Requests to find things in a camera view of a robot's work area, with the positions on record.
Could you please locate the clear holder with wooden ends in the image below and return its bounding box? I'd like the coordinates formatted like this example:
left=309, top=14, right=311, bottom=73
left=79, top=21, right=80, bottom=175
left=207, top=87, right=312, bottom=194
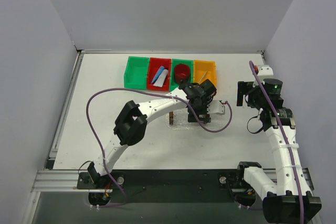
left=167, top=109, right=189, bottom=127

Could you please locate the red mug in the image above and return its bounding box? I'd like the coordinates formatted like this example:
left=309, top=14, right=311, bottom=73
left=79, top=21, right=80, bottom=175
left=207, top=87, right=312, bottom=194
left=173, top=63, right=191, bottom=84

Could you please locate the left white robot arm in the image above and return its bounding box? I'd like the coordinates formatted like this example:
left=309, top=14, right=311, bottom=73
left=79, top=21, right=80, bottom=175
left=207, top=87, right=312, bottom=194
left=88, top=80, right=225, bottom=188

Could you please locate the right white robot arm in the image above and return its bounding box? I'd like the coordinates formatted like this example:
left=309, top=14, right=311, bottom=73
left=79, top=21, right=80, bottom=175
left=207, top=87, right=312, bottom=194
left=237, top=78, right=322, bottom=223

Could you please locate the clear textured oval tray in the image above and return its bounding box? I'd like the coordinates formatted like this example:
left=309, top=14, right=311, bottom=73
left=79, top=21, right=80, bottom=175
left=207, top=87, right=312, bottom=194
left=163, top=110, right=228, bottom=131

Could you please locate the white toothbrush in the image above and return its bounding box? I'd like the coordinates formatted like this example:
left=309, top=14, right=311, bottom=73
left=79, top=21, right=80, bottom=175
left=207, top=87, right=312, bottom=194
left=198, top=71, right=208, bottom=84

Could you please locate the blue toothbrush case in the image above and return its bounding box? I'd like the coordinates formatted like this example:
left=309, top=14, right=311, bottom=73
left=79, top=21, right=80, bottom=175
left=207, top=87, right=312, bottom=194
left=151, top=66, right=165, bottom=84

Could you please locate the right green bin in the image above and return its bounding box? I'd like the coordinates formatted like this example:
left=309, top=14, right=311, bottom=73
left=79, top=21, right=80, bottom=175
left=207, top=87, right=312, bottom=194
left=169, top=59, right=193, bottom=91

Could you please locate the green bin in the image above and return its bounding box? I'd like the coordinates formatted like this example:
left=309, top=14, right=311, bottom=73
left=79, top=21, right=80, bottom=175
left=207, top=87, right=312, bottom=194
left=169, top=59, right=193, bottom=91
left=124, top=56, right=150, bottom=90

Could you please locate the yellow bin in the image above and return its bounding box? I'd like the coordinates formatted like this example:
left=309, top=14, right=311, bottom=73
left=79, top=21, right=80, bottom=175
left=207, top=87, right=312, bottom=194
left=193, top=60, right=217, bottom=86

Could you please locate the red bin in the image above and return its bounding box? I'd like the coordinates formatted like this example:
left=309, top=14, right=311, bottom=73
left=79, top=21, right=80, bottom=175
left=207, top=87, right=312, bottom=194
left=146, top=58, right=171, bottom=91

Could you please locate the left green bin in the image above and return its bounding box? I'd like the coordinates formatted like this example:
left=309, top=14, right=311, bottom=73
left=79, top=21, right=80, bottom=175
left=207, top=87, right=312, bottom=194
left=124, top=56, right=150, bottom=90

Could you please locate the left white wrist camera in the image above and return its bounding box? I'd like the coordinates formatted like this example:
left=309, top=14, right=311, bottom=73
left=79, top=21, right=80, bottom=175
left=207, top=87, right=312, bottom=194
left=207, top=100, right=225, bottom=115

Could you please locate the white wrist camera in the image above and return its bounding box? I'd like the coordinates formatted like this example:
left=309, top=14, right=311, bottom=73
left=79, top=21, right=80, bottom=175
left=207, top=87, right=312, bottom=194
left=254, top=65, right=274, bottom=83
left=207, top=100, right=225, bottom=115

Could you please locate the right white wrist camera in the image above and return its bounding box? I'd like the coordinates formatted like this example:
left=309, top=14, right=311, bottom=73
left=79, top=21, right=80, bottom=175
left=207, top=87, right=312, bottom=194
left=254, top=65, right=274, bottom=83

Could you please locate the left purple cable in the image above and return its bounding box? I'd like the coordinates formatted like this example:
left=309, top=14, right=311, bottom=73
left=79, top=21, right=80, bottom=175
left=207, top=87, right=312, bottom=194
left=86, top=87, right=233, bottom=208

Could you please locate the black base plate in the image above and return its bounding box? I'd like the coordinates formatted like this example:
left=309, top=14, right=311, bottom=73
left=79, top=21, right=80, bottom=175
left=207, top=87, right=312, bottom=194
left=77, top=169, right=258, bottom=206

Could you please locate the aluminium frame rail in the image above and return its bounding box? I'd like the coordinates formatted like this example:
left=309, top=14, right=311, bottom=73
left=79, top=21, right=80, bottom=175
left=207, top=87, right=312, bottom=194
left=31, top=170, right=78, bottom=193

